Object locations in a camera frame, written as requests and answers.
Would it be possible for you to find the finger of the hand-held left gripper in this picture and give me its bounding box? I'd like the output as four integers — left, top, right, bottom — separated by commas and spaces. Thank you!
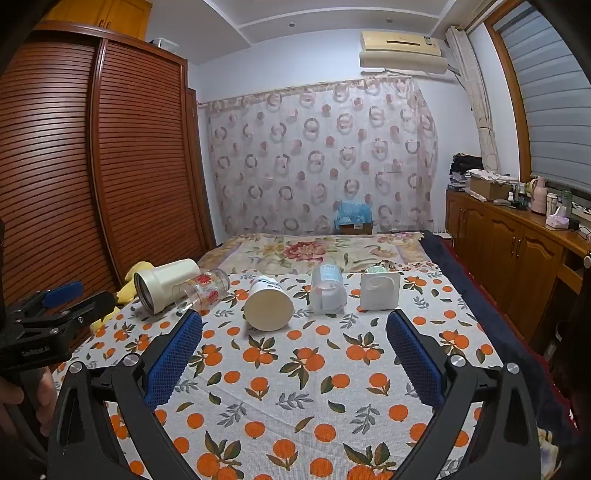
58, 290, 117, 325
21, 281, 85, 311

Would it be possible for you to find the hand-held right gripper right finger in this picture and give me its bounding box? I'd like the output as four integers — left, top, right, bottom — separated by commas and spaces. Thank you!
385, 309, 543, 480

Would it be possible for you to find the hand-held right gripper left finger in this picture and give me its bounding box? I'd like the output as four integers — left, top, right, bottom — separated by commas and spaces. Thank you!
46, 309, 204, 480

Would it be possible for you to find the white paper cup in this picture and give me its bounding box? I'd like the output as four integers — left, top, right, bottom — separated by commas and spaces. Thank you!
244, 275, 295, 332

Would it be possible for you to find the cream plastic cup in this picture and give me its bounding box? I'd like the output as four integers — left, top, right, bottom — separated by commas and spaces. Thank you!
133, 258, 201, 315

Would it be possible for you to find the glass cup with red print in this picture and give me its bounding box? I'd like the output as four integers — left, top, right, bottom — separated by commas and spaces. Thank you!
173, 268, 230, 315

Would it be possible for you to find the white square-based cup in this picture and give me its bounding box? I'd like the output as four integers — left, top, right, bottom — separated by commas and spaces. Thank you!
360, 262, 399, 311

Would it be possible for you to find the translucent plastic cup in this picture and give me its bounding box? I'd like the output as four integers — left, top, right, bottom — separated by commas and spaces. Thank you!
310, 261, 348, 315

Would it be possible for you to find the person's left hand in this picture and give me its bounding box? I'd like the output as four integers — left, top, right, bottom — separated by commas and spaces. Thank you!
0, 368, 57, 438

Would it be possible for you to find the yellow cloth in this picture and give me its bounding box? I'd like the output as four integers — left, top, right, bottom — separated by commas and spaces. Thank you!
90, 261, 155, 333

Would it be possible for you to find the dark blue blanket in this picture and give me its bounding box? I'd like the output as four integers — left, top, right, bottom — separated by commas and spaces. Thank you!
418, 231, 578, 435

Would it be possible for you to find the orange fruit print cloth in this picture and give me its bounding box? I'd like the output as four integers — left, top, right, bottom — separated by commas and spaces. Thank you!
51, 270, 504, 480

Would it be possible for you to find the wooden sideboard cabinet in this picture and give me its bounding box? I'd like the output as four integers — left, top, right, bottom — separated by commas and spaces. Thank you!
445, 189, 591, 352

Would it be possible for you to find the brown slatted wooden wardrobe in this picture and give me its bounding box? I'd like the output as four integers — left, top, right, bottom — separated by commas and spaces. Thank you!
0, 21, 218, 324

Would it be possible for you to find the floral blanket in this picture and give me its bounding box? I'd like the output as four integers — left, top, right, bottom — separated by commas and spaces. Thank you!
198, 232, 428, 278

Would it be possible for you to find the blue plastic bag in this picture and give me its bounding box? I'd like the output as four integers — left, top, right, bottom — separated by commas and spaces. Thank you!
335, 200, 374, 227

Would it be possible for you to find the open cardboard box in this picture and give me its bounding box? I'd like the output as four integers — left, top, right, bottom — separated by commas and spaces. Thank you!
468, 176, 518, 200

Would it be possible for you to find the folded floral cloth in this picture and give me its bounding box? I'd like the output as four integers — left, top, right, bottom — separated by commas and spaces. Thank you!
466, 168, 519, 182

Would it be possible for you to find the pink tissue box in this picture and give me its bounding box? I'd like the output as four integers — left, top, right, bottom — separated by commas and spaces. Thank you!
546, 206, 573, 228

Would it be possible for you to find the dark clothes pile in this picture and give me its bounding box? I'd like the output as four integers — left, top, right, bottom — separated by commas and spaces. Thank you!
450, 152, 483, 190

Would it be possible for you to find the pink thermos jug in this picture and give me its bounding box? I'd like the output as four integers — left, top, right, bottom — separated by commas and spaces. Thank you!
530, 175, 550, 214

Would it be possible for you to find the circle pattern sheer curtain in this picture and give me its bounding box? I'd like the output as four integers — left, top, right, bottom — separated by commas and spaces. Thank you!
198, 76, 438, 236

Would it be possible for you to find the tied beige window curtain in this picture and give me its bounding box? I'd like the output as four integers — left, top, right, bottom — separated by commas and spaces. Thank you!
445, 25, 502, 171

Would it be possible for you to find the light wooden overhead cabinet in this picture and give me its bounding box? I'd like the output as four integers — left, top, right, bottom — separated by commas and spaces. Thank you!
41, 0, 153, 40

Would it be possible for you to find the grey window blind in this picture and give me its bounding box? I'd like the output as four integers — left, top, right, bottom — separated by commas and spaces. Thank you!
501, 0, 591, 190

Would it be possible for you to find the white air conditioner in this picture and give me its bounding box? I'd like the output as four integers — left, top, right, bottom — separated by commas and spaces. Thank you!
359, 30, 448, 75

